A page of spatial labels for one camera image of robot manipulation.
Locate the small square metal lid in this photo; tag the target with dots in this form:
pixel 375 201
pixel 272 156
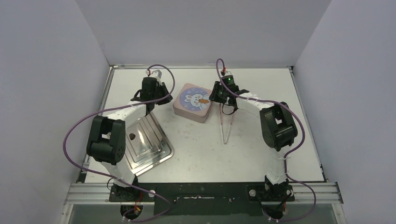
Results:
pixel 193 97

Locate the large steel tray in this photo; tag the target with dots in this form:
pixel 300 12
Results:
pixel 150 147

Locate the pink-tipped metal tweezers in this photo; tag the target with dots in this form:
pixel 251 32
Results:
pixel 225 133

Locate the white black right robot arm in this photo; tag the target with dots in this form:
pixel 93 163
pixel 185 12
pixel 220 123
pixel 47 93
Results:
pixel 277 126

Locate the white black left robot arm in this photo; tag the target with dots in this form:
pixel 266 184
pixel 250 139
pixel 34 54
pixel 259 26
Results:
pixel 107 138

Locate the black mounting base plate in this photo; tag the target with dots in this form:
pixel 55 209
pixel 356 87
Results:
pixel 204 199

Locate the aluminium rail frame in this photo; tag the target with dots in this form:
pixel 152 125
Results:
pixel 98 194

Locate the dark dome chocolate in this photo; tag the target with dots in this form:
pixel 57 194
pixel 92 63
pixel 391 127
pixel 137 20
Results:
pixel 132 136

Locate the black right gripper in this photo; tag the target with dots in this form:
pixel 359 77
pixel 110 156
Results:
pixel 225 101

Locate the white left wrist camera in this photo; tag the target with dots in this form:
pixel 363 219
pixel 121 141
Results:
pixel 157 74

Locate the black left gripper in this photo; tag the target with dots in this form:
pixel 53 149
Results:
pixel 162 87

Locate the pink grid chocolate box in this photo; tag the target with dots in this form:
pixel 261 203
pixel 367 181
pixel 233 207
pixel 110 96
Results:
pixel 199 116

